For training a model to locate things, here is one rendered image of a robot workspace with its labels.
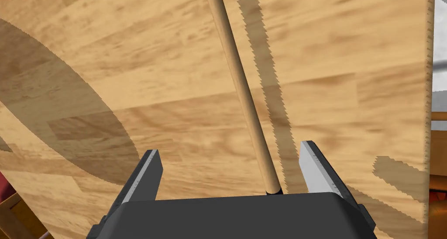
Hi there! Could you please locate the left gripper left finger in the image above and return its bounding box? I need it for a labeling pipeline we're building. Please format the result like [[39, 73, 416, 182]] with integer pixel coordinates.
[[111, 149, 164, 215]]

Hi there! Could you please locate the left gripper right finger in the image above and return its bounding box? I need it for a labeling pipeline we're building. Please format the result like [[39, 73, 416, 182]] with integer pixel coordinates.
[[299, 140, 360, 206]]

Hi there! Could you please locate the long wooden bar handle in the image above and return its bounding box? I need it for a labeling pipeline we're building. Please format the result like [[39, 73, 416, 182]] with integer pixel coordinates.
[[203, 0, 283, 196]]

